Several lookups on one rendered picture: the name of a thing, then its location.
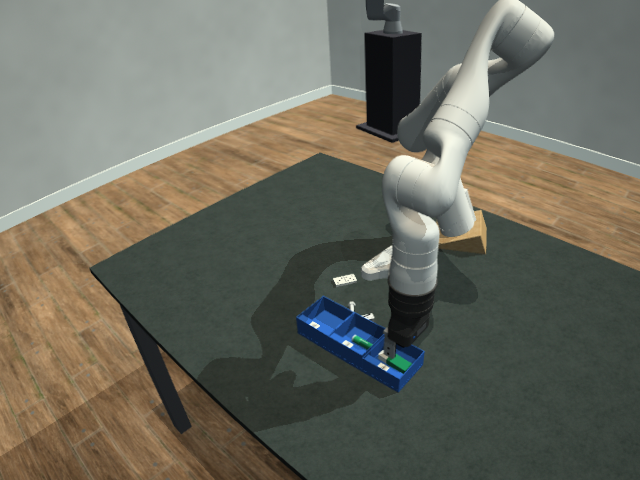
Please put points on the blue three-compartment bin rack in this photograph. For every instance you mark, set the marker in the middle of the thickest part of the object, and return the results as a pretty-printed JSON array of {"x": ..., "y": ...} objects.
[{"x": 329, "y": 322}]

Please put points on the white domino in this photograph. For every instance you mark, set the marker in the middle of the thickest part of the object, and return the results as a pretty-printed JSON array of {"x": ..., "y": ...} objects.
[{"x": 344, "y": 280}]

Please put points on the green aa battery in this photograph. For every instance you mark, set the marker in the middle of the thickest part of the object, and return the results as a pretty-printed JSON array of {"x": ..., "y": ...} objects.
[{"x": 365, "y": 344}]

